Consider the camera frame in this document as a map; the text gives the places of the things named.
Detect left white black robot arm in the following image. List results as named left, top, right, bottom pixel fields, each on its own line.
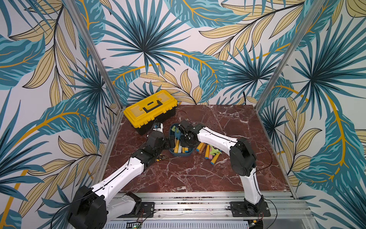
left=66, top=131, right=169, bottom=229

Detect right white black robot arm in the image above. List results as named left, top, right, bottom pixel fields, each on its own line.
left=178, top=120, right=264, bottom=207

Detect teal plastic storage box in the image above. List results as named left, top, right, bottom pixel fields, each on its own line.
left=168, top=124, right=194, bottom=157

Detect yellow black toolbox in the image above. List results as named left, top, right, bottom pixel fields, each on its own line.
left=124, top=90, right=178, bottom=135

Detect yellow handled pliers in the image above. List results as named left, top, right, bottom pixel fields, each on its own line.
left=155, top=154, right=171, bottom=162

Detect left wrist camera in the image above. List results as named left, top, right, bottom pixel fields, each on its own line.
left=152, top=123, right=164, bottom=133

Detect purple rake pink handle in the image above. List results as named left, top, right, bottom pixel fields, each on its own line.
left=208, top=146, right=213, bottom=160

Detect green rake yellow handle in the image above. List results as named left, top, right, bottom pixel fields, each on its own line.
left=211, top=147, right=222, bottom=165

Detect aluminium rail frame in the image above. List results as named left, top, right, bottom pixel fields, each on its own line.
left=67, top=191, right=319, bottom=229

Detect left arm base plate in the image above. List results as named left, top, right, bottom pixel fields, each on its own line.
left=117, top=202, right=155, bottom=219

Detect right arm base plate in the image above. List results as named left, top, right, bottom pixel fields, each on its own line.
left=228, top=201, right=271, bottom=218

